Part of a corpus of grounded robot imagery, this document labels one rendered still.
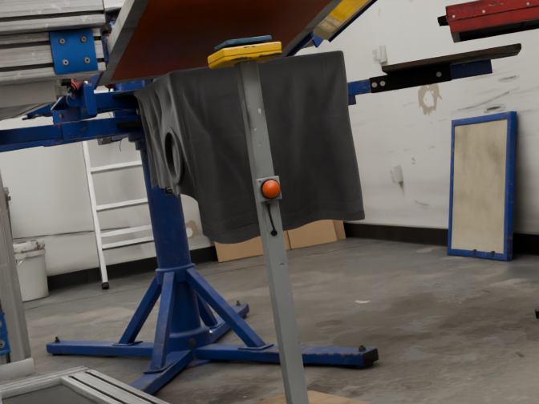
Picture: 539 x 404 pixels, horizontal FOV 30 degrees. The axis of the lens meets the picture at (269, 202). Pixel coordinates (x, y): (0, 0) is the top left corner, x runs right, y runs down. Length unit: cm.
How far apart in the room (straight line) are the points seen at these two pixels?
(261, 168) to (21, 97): 52
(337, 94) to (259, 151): 44
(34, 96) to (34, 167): 484
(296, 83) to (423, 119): 366
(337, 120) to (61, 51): 77
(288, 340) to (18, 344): 58
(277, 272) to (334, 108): 54
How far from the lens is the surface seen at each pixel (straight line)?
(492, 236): 528
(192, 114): 240
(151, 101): 267
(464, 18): 336
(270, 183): 211
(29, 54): 207
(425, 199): 623
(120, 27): 256
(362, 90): 357
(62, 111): 358
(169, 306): 361
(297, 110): 248
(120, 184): 706
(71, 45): 209
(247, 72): 215
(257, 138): 214
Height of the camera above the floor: 73
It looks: 3 degrees down
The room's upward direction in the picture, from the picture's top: 9 degrees counter-clockwise
